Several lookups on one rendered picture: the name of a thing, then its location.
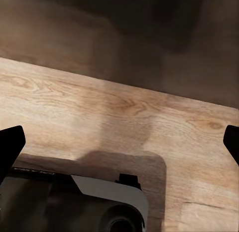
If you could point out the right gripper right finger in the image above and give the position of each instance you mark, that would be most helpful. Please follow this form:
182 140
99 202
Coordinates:
231 141

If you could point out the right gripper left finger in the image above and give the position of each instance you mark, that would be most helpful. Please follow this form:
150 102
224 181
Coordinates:
12 141

